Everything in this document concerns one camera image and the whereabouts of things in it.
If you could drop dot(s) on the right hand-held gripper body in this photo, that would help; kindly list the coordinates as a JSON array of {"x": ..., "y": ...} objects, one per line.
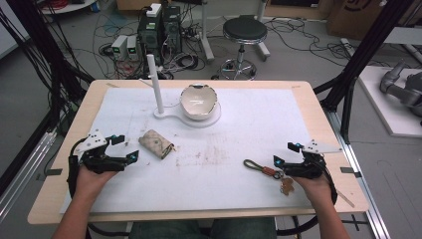
[{"x": 308, "y": 166}]

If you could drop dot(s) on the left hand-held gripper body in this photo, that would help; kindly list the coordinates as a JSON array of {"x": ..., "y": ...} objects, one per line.
[{"x": 94, "y": 159}]

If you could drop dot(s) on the beige key pouch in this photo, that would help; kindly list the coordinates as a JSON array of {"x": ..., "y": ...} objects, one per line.
[{"x": 156, "y": 143}]

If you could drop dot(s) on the person's left hand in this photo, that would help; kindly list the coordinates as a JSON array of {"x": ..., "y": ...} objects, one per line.
[{"x": 91, "y": 182}]

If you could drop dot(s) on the person's right hand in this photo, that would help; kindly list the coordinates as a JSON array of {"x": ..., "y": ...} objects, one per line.
[{"x": 315, "y": 191}]

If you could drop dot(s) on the wooden table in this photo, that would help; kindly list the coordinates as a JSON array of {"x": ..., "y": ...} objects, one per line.
[{"x": 331, "y": 132}]

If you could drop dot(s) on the black tape piece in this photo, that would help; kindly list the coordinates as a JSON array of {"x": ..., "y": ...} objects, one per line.
[
  {"x": 350, "y": 171},
  {"x": 54, "y": 172}
]

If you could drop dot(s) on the beige strip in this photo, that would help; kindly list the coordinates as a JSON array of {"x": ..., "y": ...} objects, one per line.
[{"x": 345, "y": 199}]

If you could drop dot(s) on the white stand with pole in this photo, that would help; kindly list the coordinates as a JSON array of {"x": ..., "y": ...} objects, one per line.
[{"x": 156, "y": 83}]

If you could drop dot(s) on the white table mat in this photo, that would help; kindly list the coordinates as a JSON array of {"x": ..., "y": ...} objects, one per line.
[{"x": 205, "y": 186}]

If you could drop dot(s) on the white ceramic bowl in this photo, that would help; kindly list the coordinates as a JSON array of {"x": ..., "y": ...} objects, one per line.
[{"x": 198, "y": 101}]

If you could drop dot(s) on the white platform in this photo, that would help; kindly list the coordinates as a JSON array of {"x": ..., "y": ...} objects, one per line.
[{"x": 381, "y": 109}]

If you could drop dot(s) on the grey power supply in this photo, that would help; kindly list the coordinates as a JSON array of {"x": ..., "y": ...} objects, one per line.
[
  {"x": 118, "y": 46},
  {"x": 132, "y": 47}
]

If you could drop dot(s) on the electronics boxes on floor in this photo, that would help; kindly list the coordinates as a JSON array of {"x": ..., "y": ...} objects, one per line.
[{"x": 185, "y": 61}]

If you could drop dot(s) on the white table leg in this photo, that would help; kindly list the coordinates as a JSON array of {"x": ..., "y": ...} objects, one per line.
[
  {"x": 206, "y": 36},
  {"x": 262, "y": 46}
]

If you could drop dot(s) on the black computer tower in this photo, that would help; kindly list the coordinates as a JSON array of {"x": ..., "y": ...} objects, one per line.
[
  {"x": 149, "y": 38},
  {"x": 171, "y": 28}
]

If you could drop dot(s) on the black round stool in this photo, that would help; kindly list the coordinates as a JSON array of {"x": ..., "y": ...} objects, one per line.
[{"x": 245, "y": 30}]

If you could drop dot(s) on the white box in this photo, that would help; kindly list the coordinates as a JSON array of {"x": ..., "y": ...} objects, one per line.
[{"x": 154, "y": 10}]

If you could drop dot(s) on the cardboard box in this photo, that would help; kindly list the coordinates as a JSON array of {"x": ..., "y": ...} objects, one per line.
[{"x": 355, "y": 18}]

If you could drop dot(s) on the aluminium rail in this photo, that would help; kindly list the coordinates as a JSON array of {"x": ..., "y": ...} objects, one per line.
[
  {"x": 23, "y": 172},
  {"x": 365, "y": 192}
]

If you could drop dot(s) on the black metal frame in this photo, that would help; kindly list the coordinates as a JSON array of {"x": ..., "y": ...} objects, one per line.
[
  {"x": 368, "y": 46},
  {"x": 40, "y": 49}
]

